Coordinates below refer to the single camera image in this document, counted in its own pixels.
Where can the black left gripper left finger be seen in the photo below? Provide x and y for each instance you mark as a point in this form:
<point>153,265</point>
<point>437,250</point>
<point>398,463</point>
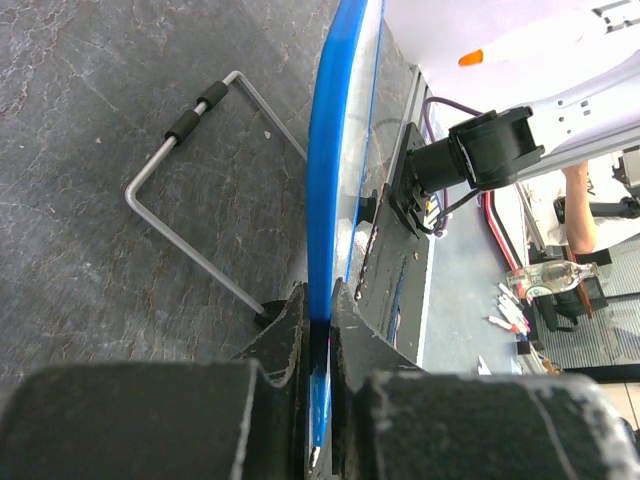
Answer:
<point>242,418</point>

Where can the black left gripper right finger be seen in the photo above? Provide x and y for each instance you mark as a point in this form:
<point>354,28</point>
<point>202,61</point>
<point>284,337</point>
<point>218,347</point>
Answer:
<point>393,420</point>

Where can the clear glass bottle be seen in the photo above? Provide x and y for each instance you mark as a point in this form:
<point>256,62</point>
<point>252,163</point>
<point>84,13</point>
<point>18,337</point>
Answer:
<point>549,278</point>

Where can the metal wire whiteboard stand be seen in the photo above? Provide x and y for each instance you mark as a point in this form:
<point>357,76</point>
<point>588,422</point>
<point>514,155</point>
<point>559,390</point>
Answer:
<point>225,190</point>

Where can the red framed board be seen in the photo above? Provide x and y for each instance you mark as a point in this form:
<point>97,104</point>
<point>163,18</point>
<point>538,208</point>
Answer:
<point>498,231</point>

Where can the person in white shirt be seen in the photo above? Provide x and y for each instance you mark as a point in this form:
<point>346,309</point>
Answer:
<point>562,205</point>

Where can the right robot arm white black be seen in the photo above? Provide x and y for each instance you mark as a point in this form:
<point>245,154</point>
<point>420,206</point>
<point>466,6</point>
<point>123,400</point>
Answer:
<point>489,150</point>

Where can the blue framed whiteboard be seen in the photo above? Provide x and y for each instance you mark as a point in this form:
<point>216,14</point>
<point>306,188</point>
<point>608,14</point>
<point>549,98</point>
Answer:
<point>340,126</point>

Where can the white marker with yellow cap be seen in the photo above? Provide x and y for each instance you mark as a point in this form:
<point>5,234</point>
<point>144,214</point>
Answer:
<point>561,32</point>

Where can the black whiteboard foot clip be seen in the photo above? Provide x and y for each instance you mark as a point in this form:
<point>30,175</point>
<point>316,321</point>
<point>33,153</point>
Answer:
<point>367,208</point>

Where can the loose markers on floor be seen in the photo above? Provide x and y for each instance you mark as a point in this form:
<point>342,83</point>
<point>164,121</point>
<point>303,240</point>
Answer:
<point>508,305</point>

